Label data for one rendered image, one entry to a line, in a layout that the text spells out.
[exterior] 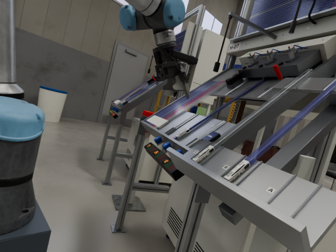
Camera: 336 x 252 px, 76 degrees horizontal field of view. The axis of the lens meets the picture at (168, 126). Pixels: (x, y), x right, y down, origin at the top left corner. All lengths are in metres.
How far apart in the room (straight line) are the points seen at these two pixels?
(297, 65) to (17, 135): 0.92
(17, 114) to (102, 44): 5.47
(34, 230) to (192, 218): 0.42
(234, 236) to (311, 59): 0.77
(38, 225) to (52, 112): 4.30
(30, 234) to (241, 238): 0.74
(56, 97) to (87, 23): 2.00
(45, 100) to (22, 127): 4.31
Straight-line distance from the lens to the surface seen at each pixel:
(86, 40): 5.74
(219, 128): 0.82
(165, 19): 0.65
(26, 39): 5.38
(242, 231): 0.99
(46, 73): 5.44
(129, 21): 0.74
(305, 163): 0.60
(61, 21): 5.60
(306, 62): 1.03
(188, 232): 0.75
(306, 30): 1.23
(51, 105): 4.76
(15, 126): 0.46
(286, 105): 0.90
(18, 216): 0.53
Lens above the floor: 0.85
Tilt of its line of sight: 5 degrees down
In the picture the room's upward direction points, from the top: 15 degrees clockwise
